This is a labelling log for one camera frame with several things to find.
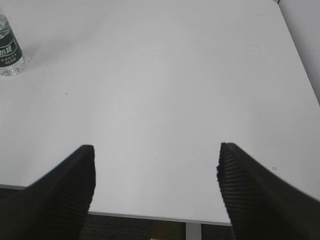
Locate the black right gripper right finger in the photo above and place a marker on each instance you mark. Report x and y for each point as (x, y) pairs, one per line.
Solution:
(259, 204)

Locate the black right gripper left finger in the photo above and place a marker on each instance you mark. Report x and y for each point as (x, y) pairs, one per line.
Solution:
(54, 207)

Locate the clear green-label water bottle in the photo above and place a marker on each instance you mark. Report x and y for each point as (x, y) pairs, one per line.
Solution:
(12, 59)

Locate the white table leg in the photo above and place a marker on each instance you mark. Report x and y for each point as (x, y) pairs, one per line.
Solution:
(193, 231)

